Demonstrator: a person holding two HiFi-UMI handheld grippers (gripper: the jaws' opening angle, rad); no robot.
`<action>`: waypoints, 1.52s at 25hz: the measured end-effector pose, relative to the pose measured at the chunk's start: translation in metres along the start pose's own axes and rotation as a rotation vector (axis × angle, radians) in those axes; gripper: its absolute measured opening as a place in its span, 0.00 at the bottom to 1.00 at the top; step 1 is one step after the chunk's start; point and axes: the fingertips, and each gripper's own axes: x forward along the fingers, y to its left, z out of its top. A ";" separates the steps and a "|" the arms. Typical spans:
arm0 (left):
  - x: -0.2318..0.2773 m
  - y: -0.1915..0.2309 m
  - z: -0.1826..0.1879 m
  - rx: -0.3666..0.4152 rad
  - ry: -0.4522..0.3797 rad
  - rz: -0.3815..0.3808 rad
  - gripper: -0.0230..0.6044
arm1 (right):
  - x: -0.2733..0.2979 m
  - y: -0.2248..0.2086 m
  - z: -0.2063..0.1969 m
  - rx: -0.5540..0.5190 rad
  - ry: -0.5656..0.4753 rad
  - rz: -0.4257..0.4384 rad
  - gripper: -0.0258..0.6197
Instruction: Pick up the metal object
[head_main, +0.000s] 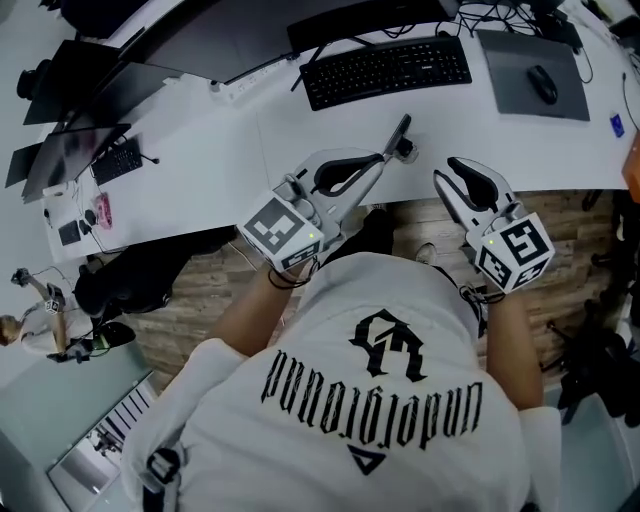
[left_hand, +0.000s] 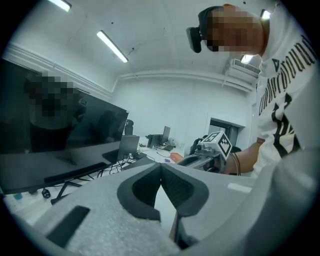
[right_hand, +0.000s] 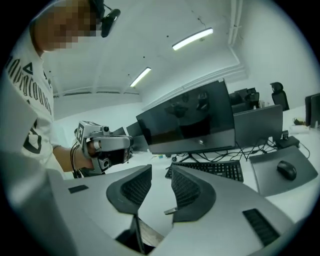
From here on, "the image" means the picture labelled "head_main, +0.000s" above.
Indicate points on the person's white left shoe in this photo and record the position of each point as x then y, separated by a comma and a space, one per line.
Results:
378, 206

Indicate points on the small black keyboard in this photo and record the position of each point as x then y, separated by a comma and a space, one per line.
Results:
117, 162

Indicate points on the black wrist band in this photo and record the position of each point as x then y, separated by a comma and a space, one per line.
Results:
485, 295
290, 280

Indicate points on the person's white right shoe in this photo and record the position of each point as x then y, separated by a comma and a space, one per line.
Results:
425, 253

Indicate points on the white slatted rack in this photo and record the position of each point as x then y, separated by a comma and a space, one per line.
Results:
125, 415

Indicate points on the grey mouse pad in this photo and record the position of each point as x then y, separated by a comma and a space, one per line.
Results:
520, 95

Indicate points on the black computer mouse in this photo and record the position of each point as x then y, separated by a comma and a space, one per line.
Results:
542, 84

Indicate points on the black office chair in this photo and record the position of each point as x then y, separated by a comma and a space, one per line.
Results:
600, 360
150, 270

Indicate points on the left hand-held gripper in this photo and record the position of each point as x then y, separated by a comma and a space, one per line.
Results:
280, 230

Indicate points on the large silver metal clip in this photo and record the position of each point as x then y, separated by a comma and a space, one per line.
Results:
397, 135

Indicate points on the small pink object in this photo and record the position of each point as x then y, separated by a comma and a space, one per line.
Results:
103, 212

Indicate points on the person's right forearm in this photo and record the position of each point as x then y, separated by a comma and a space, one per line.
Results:
515, 360

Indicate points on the white printed t-shirt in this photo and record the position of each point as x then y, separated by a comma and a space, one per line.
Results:
325, 425

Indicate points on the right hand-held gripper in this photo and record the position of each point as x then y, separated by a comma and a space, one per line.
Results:
515, 250

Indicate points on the person's white shoe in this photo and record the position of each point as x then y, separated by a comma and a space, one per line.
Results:
378, 206
425, 253

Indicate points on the white power strip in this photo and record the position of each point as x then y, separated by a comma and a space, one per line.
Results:
250, 82

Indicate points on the person's left forearm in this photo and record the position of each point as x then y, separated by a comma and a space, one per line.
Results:
250, 320

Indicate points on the small black square pad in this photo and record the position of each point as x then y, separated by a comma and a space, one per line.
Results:
69, 232

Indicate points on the small blue object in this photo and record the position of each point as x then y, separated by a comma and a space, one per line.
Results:
617, 126

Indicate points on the black charger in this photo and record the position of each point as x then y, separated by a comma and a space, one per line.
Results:
87, 222

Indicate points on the person's black trousers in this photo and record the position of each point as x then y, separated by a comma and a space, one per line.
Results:
360, 240

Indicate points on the wide black monitor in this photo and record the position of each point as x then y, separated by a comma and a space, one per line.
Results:
370, 20

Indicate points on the large black keyboard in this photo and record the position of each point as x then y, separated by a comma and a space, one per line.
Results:
385, 72

